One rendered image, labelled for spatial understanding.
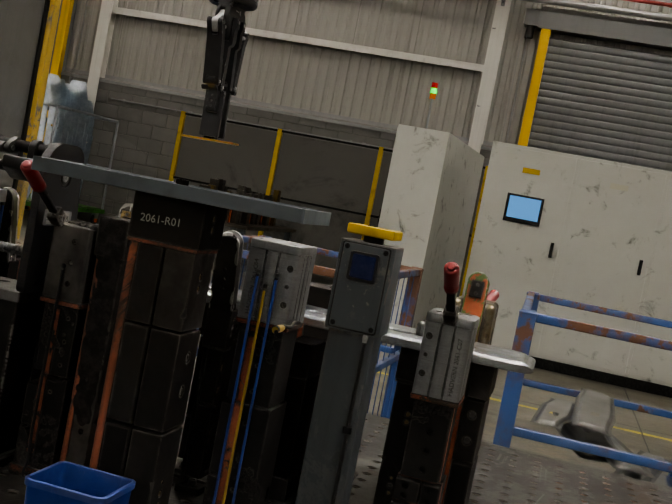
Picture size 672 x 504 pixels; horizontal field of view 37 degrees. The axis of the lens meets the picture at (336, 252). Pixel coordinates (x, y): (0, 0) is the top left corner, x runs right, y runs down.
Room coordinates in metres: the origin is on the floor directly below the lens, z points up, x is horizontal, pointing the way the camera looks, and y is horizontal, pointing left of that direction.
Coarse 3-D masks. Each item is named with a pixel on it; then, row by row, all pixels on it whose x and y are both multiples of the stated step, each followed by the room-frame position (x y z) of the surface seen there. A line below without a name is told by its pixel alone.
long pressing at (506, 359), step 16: (304, 320) 1.50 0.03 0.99; (320, 320) 1.50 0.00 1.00; (384, 336) 1.47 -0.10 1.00; (400, 336) 1.47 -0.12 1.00; (416, 336) 1.53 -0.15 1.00; (480, 352) 1.49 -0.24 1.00; (496, 352) 1.52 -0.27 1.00; (512, 352) 1.56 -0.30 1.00; (512, 368) 1.43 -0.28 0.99; (528, 368) 1.44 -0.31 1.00
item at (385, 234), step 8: (352, 224) 1.21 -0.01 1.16; (360, 224) 1.22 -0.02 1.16; (352, 232) 1.21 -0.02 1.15; (360, 232) 1.21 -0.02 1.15; (368, 232) 1.21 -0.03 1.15; (376, 232) 1.21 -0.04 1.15; (384, 232) 1.21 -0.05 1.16; (392, 232) 1.20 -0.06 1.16; (400, 232) 1.24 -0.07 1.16; (368, 240) 1.23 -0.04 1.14; (376, 240) 1.23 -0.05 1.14; (392, 240) 1.20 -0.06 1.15; (400, 240) 1.25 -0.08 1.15
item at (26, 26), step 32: (0, 0) 4.67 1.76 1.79; (32, 0) 4.94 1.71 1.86; (0, 32) 4.71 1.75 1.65; (32, 32) 4.99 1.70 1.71; (0, 64) 4.75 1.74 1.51; (32, 64) 5.05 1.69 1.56; (0, 96) 4.81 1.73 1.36; (32, 96) 5.08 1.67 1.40; (0, 128) 4.86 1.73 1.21; (32, 128) 5.10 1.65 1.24
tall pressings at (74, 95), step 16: (48, 80) 15.52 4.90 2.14; (64, 80) 15.62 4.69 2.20; (48, 96) 15.14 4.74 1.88; (64, 96) 15.58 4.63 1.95; (80, 96) 16.20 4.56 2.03; (48, 112) 15.44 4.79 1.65; (64, 112) 15.54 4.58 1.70; (48, 128) 15.41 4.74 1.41; (64, 128) 15.68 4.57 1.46; (80, 128) 16.12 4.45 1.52; (80, 144) 16.08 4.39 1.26; (32, 192) 15.32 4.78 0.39
